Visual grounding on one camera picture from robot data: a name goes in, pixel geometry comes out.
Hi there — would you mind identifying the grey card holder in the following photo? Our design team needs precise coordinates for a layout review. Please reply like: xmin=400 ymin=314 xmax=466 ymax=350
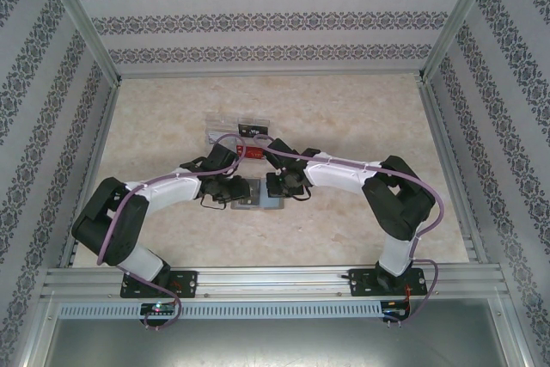
xmin=230 ymin=176 xmax=285 ymax=213

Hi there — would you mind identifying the slotted grey cable duct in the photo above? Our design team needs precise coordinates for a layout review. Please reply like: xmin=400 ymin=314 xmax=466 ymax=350
xmin=58 ymin=301 xmax=383 ymax=317

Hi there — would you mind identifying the aluminium frame bar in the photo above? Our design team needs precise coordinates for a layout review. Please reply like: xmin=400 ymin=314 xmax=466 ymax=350
xmin=19 ymin=293 xmax=61 ymax=367
xmin=498 ymin=293 xmax=545 ymax=367

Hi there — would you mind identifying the purple cable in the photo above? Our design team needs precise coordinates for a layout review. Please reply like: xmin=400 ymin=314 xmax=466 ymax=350
xmin=253 ymin=133 xmax=446 ymax=325
xmin=96 ymin=132 xmax=247 ymax=332

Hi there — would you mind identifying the grey metal sheet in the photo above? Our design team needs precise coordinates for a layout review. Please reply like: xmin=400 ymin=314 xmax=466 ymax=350
xmin=42 ymin=315 xmax=523 ymax=367

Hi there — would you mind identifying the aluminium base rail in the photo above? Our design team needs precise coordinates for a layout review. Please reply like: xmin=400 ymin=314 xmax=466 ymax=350
xmin=40 ymin=266 xmax=508 ymax=299

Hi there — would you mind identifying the aluminium frame post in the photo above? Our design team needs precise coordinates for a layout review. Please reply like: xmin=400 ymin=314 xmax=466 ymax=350
xmin=416 ymin=0 xmax=504 ymax=83
xmin=36 ymin=0 xmax=124 ymax=84

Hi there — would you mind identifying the small circuit board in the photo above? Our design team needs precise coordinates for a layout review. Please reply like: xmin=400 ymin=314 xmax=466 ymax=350
xmin=382 ymin=304 xmax=412 ymax=319
xmin=140 ymin=302 xmax=175 ymax=315

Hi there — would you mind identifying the clear plastic organizer box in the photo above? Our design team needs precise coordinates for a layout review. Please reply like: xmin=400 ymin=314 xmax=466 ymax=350
xmin=202 ymin=113 xmax=283 ymax=162

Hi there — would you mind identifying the aluminium floor rail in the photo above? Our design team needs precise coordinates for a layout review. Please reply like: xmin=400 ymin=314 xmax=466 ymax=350
xmin=419 ymin=78 xmax=491 ymax=266
xmin=58 ymin=81 xmax=124 ymax=272

